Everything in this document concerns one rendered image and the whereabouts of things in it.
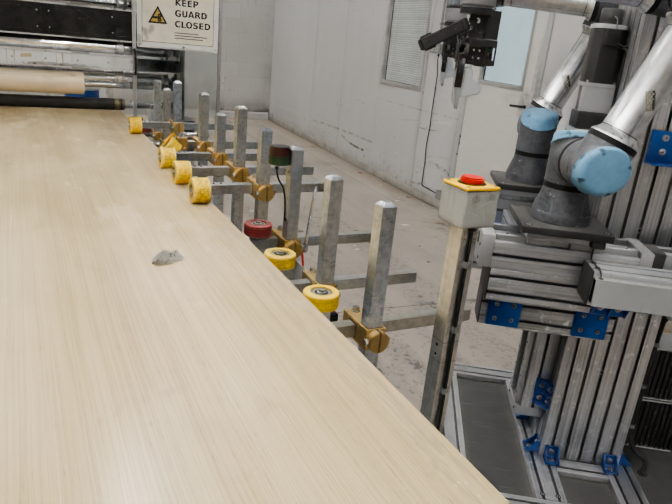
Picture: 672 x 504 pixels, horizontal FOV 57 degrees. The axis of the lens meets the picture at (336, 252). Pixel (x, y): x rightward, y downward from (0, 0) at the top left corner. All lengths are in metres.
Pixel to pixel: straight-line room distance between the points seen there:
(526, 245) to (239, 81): 9.25
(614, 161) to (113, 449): 1.15
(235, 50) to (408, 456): 9.92
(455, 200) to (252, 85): 9.73
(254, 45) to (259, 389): 9.83
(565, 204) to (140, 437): 1.15
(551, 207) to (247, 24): 9.27
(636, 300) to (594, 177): 0.32
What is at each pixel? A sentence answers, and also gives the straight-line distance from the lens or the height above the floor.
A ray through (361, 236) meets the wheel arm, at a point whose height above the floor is 0.85.
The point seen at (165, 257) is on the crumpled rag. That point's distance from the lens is 1.49.
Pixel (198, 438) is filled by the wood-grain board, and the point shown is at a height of 0.90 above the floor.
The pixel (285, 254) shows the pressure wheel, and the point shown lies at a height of 0.90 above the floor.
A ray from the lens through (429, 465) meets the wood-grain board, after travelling 0.88.
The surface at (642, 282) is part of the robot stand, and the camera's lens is 1.64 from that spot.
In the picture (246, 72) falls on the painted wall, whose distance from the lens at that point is 10.65.
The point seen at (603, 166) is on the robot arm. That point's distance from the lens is 1.48.
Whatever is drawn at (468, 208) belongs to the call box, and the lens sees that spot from 1.03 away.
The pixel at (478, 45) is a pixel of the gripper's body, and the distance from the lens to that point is 1.40.
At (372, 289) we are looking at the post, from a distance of 1.33.
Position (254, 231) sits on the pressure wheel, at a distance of 1.75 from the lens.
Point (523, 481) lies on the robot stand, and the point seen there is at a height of 0.21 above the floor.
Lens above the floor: 1.43
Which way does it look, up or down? 19 degrees down
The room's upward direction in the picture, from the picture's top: 6 degrees clockwise
